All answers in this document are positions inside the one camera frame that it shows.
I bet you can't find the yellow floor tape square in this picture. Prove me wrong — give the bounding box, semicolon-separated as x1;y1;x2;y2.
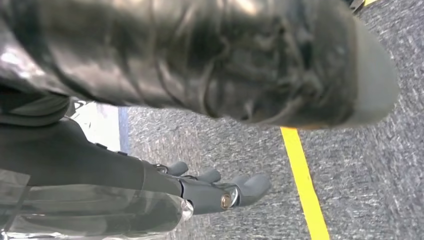
280;126;331;240

